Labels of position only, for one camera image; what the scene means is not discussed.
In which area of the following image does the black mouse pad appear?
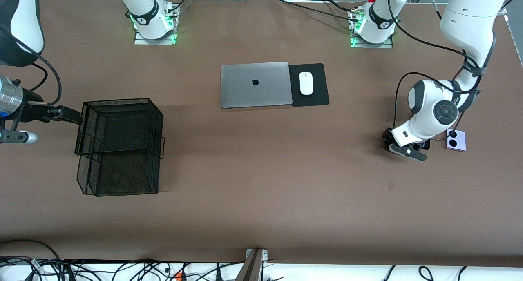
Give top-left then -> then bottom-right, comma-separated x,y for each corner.
288,63 -> 330,107

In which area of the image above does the lilac flip phone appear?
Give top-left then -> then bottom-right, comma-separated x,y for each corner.
445,129 -> 467,152

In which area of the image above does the white computer mouse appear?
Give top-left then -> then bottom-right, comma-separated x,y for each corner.
299,71 -> 314,96

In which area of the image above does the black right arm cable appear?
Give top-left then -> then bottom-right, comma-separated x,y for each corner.
0,26 -> 63,106

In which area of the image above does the black wire mesh tray organizer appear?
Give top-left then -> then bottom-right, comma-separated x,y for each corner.
74,98 -> 165,197

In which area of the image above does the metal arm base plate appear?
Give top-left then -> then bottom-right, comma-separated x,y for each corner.
134,28 -> 177,45
351,32 -> 393,49

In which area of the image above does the silver laptop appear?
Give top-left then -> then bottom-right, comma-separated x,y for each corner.
221,62 -> 293,109

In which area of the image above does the black table cable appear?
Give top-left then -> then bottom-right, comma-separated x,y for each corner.
280,0 -> 360,22

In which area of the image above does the thick black cable loop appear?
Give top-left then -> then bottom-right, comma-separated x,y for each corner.
0,239 -> 64,265

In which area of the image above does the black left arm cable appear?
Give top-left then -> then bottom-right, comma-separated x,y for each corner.
386,0 -> 483,128

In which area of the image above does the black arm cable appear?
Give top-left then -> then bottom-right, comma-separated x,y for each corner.
0,26 -> 63,106
386,0 -> 483,128

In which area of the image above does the grey camera stand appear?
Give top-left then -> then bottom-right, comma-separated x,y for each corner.
235,248 -> 268,281

